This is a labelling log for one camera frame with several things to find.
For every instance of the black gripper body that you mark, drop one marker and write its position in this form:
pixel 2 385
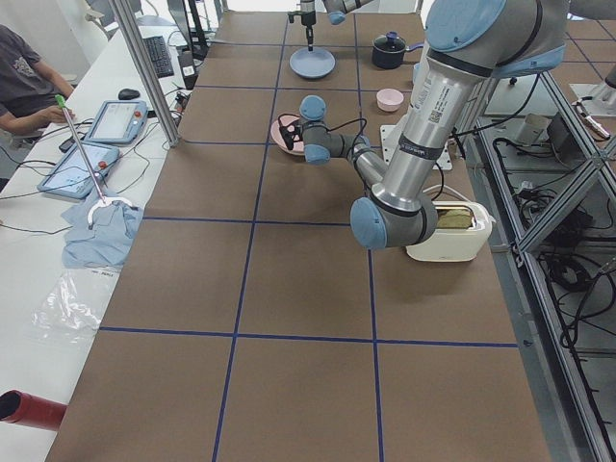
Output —
pixel 306 12
pixel 299 141

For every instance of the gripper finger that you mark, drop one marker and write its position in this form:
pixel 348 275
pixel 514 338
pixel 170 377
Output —
pixel 310 37

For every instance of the pink plate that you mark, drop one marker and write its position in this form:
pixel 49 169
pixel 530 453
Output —
pixel 284 119

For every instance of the light blue plate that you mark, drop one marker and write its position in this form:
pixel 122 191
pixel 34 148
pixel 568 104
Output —
pixel 312 63

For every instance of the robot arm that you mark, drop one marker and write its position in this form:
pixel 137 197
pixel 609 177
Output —
pixel 337 11
pixel 466 43

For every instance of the dark blue pot with lid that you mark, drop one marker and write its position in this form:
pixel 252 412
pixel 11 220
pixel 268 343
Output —
pixel 388 50

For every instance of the pink bowl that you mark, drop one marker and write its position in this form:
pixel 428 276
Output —
pixel 389 100

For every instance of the black keyboard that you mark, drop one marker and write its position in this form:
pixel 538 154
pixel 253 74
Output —
pixel 157 51

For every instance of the black computer mouse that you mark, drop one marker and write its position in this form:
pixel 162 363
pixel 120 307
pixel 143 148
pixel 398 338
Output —
pixel 128 94

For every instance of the teach pendant far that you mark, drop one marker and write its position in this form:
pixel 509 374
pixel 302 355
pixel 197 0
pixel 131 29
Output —
pixel 118 122

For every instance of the teach pendant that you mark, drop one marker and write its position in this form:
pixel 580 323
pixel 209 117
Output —
pixel 70 176
pixel 118 122

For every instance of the cream toaster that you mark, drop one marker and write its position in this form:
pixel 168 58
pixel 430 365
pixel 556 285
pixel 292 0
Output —
pixel 463 228

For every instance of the blue cloth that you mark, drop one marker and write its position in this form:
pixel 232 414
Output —
pixel 107 243

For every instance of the teach pendant near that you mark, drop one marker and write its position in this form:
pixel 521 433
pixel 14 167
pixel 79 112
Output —
pixel 70 176

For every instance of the grabber stick tool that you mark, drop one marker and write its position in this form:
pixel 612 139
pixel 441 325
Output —
pixel 103 201

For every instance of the person in grey shirt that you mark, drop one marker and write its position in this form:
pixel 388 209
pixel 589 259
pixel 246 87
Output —
pixel 28 87

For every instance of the clear plastic bag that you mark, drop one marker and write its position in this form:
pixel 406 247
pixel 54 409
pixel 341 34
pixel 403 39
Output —
pixel 77 303

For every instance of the red cylinder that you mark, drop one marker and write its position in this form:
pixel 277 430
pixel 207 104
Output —
pixel 33 411

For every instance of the aluminium frame post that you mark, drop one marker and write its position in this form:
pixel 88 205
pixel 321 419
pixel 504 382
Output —
pixel 132 35

